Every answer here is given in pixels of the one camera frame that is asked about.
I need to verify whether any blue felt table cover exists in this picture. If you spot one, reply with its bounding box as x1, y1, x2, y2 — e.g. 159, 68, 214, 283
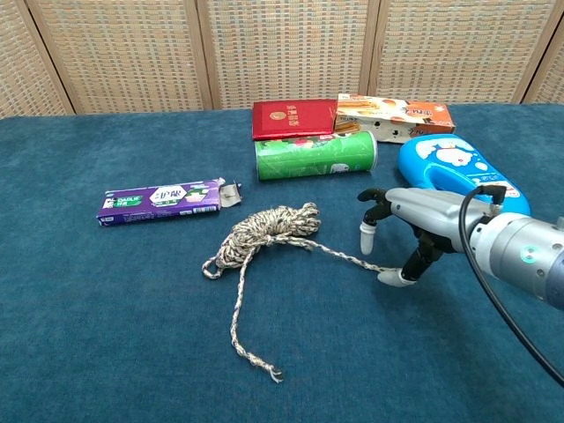
0, 103, 564, 423

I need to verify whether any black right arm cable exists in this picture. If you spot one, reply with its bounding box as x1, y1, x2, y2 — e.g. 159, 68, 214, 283
457, 183, 564, 389

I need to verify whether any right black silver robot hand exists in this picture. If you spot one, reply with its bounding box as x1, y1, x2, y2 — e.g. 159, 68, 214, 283
357, 187, 484, 288

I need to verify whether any woven bamboo screen panel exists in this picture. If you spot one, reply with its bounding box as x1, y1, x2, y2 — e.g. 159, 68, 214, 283
367, 0, 557, 106
523, 12, 564, 105
26, 0, 215, 115
0, 0, 76, 119
196, 0, 381, 110

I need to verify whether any braided beige rope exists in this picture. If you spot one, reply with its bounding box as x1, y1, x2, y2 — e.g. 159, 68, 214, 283
201, 202, 404, 383

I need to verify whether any red booklet with gold emblem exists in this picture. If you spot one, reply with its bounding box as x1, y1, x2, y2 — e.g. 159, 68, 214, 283
251, 99, 339, 141

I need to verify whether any blue cartoon pump bottle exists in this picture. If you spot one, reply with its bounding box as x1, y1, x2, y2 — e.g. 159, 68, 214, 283
397, 135, 532, 217

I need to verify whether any orange biscuit box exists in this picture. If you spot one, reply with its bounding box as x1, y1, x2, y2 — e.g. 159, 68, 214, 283
333, 93, 457, 145

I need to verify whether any purple toothpaste box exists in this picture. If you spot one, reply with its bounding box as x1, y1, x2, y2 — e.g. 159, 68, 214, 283
96, 177, 243, 227

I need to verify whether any green chips can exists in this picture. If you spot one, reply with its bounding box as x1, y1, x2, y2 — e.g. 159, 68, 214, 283
254, 130, 379, 182

